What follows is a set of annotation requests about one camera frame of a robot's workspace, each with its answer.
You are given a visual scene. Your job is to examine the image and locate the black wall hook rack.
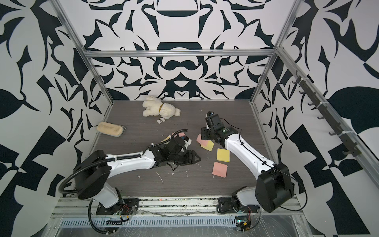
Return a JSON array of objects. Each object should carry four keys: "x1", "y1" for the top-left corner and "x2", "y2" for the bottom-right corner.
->
[{"x1": 293, "y1": 71, "x2": 362, "y2": 157}]

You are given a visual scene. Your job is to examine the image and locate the torn yellow memo page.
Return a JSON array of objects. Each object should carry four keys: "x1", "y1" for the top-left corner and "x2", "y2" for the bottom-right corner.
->
[{"x1": 200, "y1": 140, "x2": 214, "y2": 152}]

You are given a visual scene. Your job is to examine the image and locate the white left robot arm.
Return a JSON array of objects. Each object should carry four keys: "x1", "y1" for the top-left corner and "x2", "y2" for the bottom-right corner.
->
[{"x1": 58, "y1": 136, "x2": 201, "y2": 209}]

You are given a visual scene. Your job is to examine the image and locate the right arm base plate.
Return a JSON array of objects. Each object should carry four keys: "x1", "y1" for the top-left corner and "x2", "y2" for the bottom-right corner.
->
[{"x1": 216, "y1": 197, "x2": 260, "y2": 214}]

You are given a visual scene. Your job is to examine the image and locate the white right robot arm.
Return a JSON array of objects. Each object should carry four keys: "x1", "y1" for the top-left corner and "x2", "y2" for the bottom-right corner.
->
[{"x1": 201, "y1": 111, "x2": 303, "y2": 213}]

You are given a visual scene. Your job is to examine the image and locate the large pink memo pad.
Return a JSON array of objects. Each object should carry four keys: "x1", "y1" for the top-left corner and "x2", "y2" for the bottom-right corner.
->
[{"x1": 212, "y1": 162, "x2": 228, "y2": 178}]

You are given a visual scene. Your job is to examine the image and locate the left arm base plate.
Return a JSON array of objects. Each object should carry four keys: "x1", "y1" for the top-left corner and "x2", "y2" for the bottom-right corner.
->
[{"x1": 96, "y1": 198, "x2": 140, "y2": 215}]

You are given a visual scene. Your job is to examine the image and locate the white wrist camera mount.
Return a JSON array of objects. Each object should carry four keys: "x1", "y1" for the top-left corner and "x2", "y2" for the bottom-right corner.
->
[{"x1": 182, "y1": 136, "x2": 192, "y2": 150}]

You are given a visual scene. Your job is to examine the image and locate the cream plush teddy bear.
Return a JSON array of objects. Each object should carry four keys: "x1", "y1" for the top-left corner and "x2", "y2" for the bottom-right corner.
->
[{"x1": 142, "y1": 96, "x2": 181, "y2": 119}]

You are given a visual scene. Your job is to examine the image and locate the torn pink memo page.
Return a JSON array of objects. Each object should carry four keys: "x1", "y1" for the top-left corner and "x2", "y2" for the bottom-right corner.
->
[{"x1": 196, "y1": 134, "x2": 209, "y2": 147}]

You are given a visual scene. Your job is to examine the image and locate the beige oval sponge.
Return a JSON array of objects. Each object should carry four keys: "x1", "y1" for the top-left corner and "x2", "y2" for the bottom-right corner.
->
[{"x1": 96, "y1": 122, "x2": 125, "y2": 137}]

